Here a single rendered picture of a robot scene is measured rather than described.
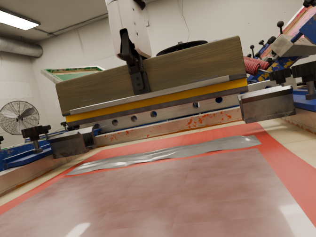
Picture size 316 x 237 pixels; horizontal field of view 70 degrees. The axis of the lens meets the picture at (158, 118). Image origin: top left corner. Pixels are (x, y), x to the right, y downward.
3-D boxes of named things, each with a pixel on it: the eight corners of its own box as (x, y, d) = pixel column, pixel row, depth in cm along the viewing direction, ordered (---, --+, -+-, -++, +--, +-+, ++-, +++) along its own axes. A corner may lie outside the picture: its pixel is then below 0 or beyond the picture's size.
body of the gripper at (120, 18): (118, 15, 50) (129, 66, 51) (95, -3, 40) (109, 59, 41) (150, 4, 48) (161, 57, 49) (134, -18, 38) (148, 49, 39)
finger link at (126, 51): (124, 24, 43) (135, 51, 46) (115, 39, 37) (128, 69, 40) (130, 22, 43) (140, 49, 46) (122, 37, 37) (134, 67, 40)
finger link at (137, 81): (128, 62, 44) (135, 95, 44) (121, 59, 41) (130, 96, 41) (143, 58, 43) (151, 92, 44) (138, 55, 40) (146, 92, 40)
